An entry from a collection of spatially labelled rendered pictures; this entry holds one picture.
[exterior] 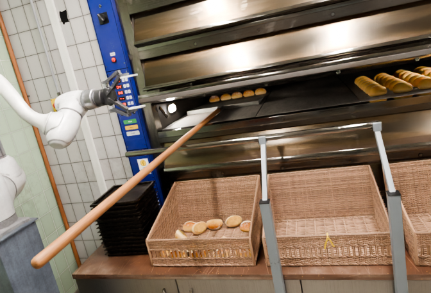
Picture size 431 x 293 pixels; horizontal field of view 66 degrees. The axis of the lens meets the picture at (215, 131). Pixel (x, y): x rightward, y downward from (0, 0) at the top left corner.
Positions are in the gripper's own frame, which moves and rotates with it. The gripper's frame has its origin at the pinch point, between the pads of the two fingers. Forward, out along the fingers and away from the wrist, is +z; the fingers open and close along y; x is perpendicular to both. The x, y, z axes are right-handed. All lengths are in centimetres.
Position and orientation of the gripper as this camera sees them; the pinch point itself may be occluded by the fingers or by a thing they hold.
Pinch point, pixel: (137, 91)
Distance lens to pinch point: 145.6
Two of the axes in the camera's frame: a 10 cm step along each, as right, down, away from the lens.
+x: -2.6, 2.6, -9.3
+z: 9.5, -1.2, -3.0
